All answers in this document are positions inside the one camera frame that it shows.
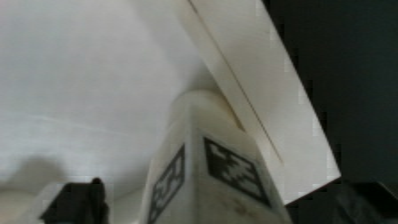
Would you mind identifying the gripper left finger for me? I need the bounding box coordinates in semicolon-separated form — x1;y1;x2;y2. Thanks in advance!
39;178;111;224

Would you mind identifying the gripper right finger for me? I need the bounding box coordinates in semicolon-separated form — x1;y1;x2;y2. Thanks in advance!
286;179;398;224

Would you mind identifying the white leg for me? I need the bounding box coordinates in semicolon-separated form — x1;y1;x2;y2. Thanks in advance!
139;90;294;224

